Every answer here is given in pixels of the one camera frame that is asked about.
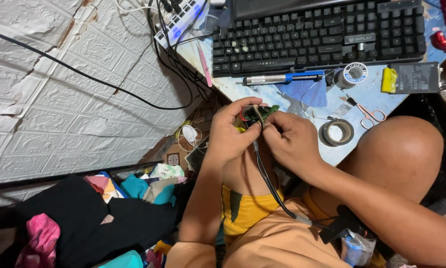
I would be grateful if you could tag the person's right hand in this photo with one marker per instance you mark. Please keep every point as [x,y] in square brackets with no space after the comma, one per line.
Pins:
[295,145]

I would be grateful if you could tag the person's left hand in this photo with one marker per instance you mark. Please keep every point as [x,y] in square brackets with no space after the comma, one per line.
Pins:
[225,134]

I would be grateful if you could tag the small green circuit board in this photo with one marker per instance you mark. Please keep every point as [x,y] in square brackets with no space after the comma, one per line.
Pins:
[266,112]

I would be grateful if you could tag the dark tape roll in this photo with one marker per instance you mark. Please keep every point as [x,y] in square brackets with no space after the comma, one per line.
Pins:
[325,136]

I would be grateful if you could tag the person's left leg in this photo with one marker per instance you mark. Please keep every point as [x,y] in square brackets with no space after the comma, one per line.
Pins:
[241,173]

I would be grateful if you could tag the person's leg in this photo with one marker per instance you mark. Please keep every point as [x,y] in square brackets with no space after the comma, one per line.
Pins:
[398,156]
[241,173]

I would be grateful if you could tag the blue plastic bag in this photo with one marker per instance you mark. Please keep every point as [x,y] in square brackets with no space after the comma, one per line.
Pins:
[308,95]

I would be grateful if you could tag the silver metal strip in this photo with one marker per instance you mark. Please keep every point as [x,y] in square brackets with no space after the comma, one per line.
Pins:
[341,108]

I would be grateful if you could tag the silver blue soldering tool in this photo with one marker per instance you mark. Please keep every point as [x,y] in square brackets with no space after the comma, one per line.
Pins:
[279,78]

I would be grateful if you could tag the pink thin stick tool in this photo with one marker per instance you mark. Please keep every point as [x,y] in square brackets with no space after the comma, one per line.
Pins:
[205,65]

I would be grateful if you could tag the rose gold scissors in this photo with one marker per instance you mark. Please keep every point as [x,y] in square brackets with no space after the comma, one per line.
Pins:
[370,116]

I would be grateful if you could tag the yellow shirt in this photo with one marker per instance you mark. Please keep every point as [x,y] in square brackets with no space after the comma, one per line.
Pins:
[249,212]

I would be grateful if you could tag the black plastic clip holder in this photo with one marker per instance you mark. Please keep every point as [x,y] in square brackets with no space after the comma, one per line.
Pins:
[344,223]

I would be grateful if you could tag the orange shorts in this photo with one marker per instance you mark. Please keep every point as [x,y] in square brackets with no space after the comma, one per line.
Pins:
[275,242]

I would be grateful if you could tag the person's right leg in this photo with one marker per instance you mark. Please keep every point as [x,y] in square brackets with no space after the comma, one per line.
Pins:
[398,156]

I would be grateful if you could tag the black computer keyboard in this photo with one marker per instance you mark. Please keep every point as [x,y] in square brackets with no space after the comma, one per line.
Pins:
[316,41]

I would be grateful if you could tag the yellow plastic packet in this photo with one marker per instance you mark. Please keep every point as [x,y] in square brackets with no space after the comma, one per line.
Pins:
[388,80]

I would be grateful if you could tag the white multi-port hub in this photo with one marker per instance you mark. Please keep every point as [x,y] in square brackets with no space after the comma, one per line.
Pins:
[178,24]

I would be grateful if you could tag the clear bag with blue item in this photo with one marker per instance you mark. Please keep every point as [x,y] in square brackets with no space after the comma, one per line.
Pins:
[357,247]

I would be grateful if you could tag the black flat battery pack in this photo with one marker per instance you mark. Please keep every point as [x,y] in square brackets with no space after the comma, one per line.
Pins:
[415,77]

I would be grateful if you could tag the black monitor base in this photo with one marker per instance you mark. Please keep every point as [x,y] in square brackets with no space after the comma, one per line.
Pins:
[282,8]

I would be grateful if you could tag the heap of clothes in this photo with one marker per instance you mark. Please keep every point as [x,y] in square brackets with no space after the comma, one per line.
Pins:
[77,223]

